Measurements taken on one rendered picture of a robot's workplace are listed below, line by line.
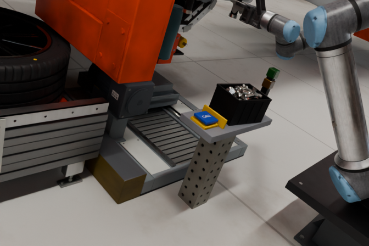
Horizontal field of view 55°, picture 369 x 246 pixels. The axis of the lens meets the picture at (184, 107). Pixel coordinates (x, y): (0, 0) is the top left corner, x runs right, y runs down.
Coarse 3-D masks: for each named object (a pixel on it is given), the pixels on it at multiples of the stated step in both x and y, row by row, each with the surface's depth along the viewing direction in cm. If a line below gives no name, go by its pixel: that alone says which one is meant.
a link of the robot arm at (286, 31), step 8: (272, 16) 162; (280, 16) 161; (272, 24) 161; (280, 24) 158; (288, 24) 157; (296, 24) 157; (272, 32) 163; (280, 32) 159; (288, 32) 156; (296, 32) 159; (280, 40) 163; (288, 40) 159
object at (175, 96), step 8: (80, 72) 206; (80, 80) 207; (88, 80) 201; (88, 88) 202; (96, 88) 197; (152, 96) 213; (160, 96) 211; (168, 96) 216; (176, 96) 222; (152, 104) 210; (160, 104) 215; (168, 104) 221
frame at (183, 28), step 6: (216, 0) 197; (198, 6) 197; (204, 6) 195; (210, 6) 196; (192, 12) 196; (198, 12) 194; (204, 12) 196; (186, 18) 195; (192, 18) 193; (198, 18) 195; (180, 24) 188; (186, 24) 192; (192, 24) 194; (180, 30) 190; (186, 30) 193
